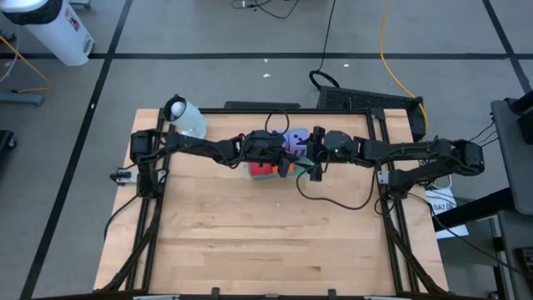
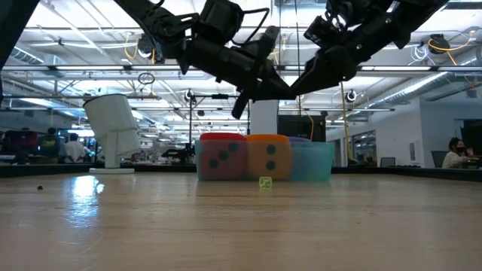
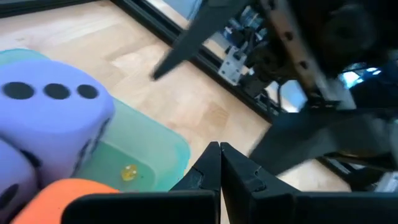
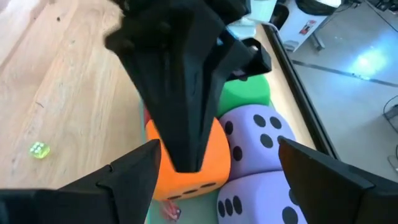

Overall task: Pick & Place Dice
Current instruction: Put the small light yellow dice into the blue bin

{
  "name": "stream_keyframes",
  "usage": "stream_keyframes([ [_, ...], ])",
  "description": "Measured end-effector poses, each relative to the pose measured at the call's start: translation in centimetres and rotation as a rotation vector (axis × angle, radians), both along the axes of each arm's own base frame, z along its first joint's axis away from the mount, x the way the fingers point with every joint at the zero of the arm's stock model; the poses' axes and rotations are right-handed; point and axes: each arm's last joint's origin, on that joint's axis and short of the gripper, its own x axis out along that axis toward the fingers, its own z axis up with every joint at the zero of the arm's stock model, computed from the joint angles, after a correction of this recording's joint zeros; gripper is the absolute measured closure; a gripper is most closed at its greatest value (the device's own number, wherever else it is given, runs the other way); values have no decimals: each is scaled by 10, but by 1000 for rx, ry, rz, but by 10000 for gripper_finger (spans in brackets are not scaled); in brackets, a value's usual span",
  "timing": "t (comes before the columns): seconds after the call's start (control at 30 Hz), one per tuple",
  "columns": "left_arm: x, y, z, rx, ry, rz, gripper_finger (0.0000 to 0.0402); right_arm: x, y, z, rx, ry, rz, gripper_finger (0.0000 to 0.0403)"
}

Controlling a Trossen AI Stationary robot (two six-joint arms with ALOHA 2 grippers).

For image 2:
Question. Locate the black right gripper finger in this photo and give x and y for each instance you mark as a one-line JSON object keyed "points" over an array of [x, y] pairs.
{"points": [[324, 71]]}

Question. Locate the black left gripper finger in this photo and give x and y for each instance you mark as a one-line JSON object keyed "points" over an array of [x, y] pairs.
{"points": [[273, 88]]}

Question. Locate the large orange foam die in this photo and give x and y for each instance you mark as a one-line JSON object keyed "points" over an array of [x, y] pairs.
{"points": [[269, 137]]}

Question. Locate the large purple foam die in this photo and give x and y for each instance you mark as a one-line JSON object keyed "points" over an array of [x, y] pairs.
{"points": [[299, 139]]}

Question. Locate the large red foam die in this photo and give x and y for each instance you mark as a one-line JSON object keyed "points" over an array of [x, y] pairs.
{"points": [[222, 136]]}

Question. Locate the teal translucent plastic bin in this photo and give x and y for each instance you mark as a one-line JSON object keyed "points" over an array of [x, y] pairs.
{"points": [[312, 162]]}

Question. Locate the small green translucent die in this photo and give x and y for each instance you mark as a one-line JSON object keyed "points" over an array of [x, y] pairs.
{"points": [[265, 183]]}

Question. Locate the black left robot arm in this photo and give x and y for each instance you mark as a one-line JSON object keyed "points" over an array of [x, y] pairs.
{"points": [[158, 19]]}

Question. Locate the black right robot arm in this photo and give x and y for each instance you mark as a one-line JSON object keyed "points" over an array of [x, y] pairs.
{"points": [[421, 11]]}

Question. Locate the white building column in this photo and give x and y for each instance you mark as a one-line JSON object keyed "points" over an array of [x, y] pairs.
{"points": [[263, 120]]}

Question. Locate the black computer box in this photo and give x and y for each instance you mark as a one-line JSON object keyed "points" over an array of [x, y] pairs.
{"points": [[297, 128]]}

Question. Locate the white cylindrical device on stand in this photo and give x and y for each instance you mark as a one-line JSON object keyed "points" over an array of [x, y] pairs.
{"points": [[113, 124]]}

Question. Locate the dark monitor screen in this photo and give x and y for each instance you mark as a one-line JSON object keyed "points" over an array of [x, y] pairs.
{"points": [[472, 143]]}

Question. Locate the red monitor screen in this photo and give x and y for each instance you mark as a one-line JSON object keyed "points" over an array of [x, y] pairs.
{"points": [[24, 138]]}

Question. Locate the round ceiling camera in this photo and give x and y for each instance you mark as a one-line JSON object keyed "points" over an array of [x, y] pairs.
{"points": [[351, 96]]}

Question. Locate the black gantry frame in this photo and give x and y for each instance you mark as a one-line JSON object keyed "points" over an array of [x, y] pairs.
{"points": [[220, 97]]}

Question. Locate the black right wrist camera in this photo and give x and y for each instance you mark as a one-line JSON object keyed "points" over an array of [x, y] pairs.
{"points": [[324, 32]]}

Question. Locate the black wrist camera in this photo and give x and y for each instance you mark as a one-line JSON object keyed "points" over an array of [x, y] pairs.
{"points": [[222, 19], [324, 32]]}

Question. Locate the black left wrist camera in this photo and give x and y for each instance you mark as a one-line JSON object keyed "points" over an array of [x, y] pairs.
{"points": [[222, 19]]}

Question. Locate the black table frame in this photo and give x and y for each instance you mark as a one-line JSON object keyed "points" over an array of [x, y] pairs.
{"points": [[37, 171]]}

